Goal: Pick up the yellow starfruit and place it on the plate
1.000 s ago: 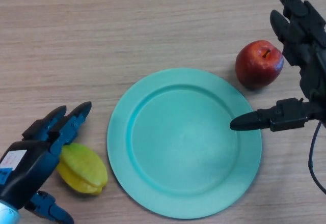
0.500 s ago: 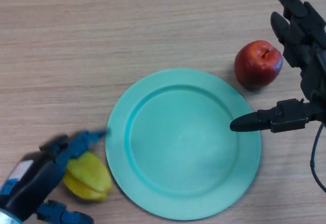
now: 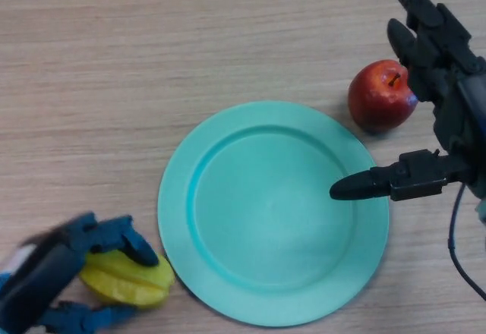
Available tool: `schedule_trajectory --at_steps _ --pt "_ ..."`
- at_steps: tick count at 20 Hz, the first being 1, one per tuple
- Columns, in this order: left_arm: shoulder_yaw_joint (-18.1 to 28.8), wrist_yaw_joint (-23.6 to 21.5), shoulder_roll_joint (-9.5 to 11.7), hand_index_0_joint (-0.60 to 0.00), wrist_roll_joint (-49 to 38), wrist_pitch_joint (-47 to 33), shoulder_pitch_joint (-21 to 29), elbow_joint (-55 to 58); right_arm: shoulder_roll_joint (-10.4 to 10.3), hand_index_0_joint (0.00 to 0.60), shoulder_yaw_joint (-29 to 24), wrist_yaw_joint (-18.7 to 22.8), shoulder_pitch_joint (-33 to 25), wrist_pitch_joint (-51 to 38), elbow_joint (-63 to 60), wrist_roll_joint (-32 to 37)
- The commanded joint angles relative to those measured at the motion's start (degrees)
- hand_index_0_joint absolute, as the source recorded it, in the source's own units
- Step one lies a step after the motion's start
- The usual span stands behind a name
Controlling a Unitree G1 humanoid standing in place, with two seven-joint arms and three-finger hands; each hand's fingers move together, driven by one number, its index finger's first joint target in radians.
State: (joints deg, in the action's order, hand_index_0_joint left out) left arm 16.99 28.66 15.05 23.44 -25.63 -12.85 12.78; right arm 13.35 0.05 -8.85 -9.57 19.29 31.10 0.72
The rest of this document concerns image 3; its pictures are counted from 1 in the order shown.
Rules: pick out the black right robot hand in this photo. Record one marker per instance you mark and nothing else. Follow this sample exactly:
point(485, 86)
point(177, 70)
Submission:
point(452, 98)

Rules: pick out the green round plate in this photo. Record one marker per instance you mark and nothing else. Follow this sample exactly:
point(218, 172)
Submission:
point(273, 231)

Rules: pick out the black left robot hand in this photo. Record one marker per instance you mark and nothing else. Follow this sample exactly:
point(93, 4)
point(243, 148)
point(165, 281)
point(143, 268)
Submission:
point(38, 281)

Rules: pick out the yellow starfruit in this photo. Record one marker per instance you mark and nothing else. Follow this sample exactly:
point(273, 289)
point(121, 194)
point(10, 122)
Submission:
point(125, 284)

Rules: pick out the red apple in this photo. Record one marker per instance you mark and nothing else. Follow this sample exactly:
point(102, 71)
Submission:
point(376, 98)

